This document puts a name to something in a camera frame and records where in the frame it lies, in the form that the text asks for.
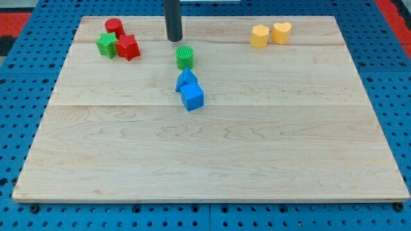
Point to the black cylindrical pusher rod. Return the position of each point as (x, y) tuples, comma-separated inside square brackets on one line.
[(172, 16)]

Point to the red star block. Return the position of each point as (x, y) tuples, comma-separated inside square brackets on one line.
[(127, 47)]

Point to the green star block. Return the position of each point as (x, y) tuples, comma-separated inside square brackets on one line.
[(107, 44)]

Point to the green cylinder block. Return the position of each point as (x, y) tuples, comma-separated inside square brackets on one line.
[(184, 57)]

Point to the red cylinder block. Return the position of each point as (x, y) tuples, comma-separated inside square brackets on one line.
[(114, 25)]

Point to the blue triangle block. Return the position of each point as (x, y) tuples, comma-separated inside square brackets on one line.
[(185, 78)]

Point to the yellow hexagon block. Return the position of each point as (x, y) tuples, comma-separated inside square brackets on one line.
[(259, 37)]

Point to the blue cube block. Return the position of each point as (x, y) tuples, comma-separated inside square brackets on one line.
[(192, 96)]

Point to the yellow heart block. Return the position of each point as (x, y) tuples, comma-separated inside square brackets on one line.
[(281, 32)]

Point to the light wooden board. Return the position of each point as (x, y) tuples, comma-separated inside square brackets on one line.
[(285, 123)]

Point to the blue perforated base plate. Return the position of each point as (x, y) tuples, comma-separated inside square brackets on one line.
[(31, 69)]

